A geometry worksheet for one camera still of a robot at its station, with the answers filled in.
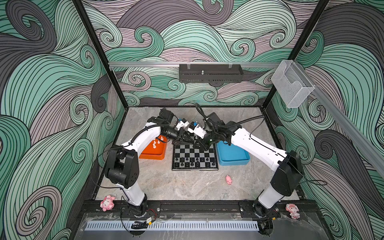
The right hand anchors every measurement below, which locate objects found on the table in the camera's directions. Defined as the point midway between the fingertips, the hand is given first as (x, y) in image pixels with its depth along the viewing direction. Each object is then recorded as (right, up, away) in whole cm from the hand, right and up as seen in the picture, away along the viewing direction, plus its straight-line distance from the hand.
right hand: (195, 145), depth 78 cm
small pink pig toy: (+19, -20, +4) cm, 28 cm away
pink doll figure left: (-44, -28, -5) cm, 53 cm away
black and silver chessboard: (-5, -10, +12) cm, 16 cm away
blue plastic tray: (+22, -8, +10) cm, 26 cm away
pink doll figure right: (+48, -30, -7) cm, 57 cm away
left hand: (-1, +2, -1) cm, 2 cm away
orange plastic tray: (-25, -6, +17) cm, 31 cm away
